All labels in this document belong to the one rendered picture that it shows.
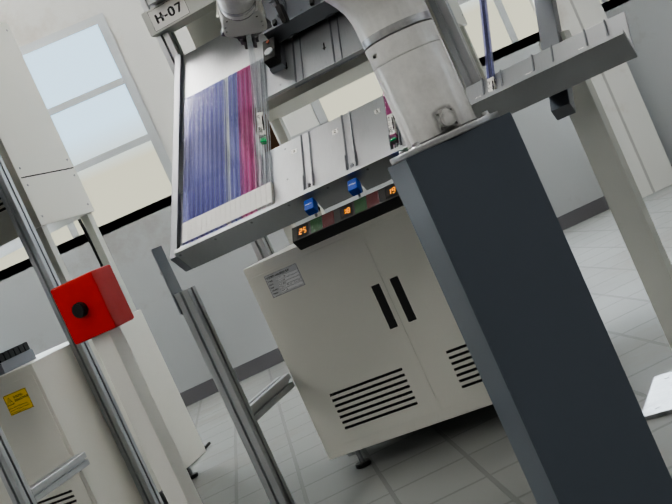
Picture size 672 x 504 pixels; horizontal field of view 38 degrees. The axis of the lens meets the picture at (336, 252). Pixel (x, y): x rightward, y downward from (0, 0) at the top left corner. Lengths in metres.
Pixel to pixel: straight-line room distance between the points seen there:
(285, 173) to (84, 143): 3.23
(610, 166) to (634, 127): 3.51
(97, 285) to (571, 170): 3.61
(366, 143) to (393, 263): 0.41
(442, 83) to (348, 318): 1.08
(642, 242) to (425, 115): 0.75
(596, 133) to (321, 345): 0.92
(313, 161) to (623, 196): 0.68
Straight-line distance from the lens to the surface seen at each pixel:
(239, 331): 5.33
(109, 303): 2.58
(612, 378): 1.58
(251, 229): 2.21
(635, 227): 2.13
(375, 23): 1.55
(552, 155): 5.63
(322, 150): 2.20
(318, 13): 2.47
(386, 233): 2.42
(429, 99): 1.53
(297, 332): 2.56
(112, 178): 5.35
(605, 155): 2.11
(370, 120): 2.18
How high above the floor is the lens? 0.69
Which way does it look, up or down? 3 degrees down
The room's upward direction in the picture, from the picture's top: 24 degrees counter-clockwise
